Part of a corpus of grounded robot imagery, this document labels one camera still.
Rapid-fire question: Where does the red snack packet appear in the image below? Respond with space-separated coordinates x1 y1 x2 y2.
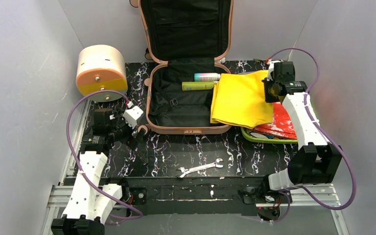
253 102 297 140

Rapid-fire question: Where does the yellow snack packet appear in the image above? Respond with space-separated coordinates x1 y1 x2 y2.
210 70 274 129

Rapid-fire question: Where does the cream cylindrical drum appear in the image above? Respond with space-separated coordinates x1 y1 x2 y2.
75 45 128 102

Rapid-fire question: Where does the green plastic tray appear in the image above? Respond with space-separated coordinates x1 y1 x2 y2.
240 127 298 144

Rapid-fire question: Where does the pink hard-shell suitcase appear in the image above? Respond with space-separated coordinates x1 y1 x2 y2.
131 0 234 135

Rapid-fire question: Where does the white printed garment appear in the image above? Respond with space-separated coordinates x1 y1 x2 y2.
246 129 283 140

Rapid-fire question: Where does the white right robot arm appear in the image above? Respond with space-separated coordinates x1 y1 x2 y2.
263 61 342 191

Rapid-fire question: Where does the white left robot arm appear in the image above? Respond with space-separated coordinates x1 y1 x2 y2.
51 106 147 235

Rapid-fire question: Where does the silver open-end wrench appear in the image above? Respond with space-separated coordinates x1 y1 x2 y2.
176 159 224 178

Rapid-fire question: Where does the black spring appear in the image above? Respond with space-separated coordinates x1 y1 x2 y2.
135 152 148 165

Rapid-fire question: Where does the teal pink tube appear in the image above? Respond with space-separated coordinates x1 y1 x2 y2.
194 73 221 82

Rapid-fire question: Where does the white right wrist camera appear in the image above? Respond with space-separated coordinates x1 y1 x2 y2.
266 59 281 81

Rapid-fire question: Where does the aluminium frame rail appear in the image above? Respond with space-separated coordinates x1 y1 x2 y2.
41 100 134 235

